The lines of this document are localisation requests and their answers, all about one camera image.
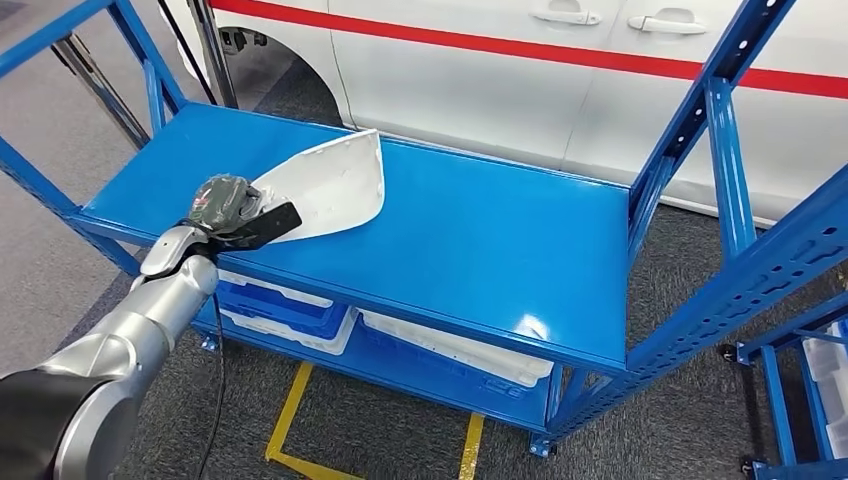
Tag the large blue plastic bin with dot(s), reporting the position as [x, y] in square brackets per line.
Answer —
[411, 371]

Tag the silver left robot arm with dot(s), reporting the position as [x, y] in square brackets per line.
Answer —
[132, 331]

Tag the blue metal shelf rack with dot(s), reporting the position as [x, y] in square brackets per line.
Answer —
[772, 397]
[464, 232]

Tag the white plastic car body part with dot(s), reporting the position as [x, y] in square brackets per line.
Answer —
[331, 179]

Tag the small blue plastic bin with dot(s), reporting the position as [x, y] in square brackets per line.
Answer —
[285, 314]

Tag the small white plastic bin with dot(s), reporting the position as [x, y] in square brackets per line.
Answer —
[311, 344]

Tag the white car with red stripe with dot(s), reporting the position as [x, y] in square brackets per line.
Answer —
[464, 86]

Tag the yellow floor tape rectangle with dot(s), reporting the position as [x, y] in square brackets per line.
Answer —
[285, 411]

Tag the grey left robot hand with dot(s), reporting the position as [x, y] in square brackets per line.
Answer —
[222, 199]

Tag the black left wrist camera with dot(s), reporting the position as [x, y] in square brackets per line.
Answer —
[265, 225]

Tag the large white plastic bin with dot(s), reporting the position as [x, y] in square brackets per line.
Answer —
[464, 354]

